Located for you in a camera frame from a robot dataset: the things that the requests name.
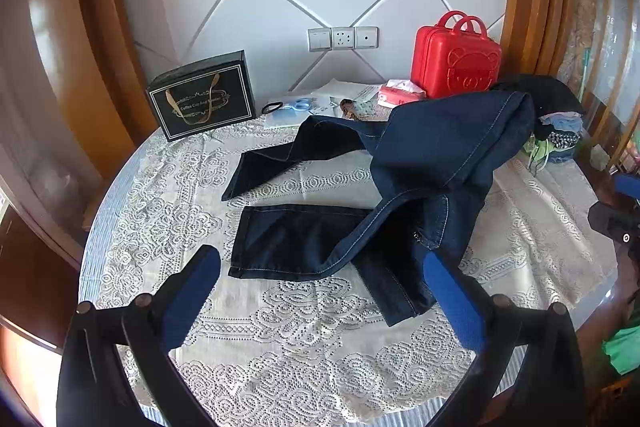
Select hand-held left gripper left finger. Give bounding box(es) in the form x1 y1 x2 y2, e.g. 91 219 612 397
55 244 223 427

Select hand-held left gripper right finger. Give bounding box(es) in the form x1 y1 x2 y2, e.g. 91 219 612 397
422 250 587 427

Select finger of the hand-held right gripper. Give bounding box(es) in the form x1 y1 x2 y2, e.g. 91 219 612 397
614 173 640 210
587 202 640 259

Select dark blue jeans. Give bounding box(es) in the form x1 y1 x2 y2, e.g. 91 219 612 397
221 91 537 328

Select black cloth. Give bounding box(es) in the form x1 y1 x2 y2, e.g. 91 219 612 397
487 74 584 142

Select green cloth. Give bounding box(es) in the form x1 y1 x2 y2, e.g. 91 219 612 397
602 323 640 376

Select white lace tablecloth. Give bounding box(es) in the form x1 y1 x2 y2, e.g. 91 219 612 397
92 82 618 427

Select beige patterned cloth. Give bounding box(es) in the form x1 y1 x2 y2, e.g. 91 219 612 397
557 0 601 82

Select black gift bag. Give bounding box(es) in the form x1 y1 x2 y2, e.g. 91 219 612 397
145 50 257 142

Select white plastic packet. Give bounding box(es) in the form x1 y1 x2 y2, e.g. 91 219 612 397
263 96 321 130

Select pink tissue packet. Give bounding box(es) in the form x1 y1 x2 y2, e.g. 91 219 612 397
377 79 427 109

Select red toy suitcase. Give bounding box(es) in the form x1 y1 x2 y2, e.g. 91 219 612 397
411 10 503 99

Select white paper sheet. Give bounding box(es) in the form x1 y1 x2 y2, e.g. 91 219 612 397
319 78 384 115

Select white wall socket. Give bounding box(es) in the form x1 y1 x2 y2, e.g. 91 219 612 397
331 27 356 51

